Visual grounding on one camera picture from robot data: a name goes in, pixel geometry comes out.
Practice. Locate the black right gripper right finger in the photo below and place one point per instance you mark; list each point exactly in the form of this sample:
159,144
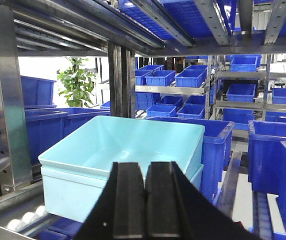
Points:
175,209

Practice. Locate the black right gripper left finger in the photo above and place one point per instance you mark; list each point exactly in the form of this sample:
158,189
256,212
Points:
119,213

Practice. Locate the light cyan plastic bin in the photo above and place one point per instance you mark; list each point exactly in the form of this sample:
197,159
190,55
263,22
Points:
92,148

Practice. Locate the blue bin left shelf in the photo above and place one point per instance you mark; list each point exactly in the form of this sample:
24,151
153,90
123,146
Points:
46,127

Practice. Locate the perforated steel shelf upright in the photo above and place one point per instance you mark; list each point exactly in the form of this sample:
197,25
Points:
15,164

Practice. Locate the blue bin behind cyan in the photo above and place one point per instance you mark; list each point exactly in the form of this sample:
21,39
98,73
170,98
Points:
216,150

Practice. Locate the blue bin far right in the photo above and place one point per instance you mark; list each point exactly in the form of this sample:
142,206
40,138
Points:
265,155

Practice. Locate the green potted plant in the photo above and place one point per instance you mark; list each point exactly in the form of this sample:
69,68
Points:
78,83

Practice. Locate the black shelf post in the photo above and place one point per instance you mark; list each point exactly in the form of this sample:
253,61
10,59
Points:
121,81

